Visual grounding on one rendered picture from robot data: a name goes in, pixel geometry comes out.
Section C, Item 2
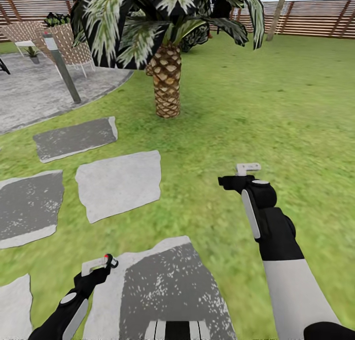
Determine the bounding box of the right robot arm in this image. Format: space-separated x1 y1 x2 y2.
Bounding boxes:
218 163 355 340

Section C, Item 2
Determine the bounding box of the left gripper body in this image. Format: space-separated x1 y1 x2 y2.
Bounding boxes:
74 266 107 292

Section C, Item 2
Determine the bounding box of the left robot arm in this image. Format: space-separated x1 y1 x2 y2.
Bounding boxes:
28 256 111 340

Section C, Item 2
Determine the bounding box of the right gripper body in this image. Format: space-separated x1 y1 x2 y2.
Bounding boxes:
223 174 255 193

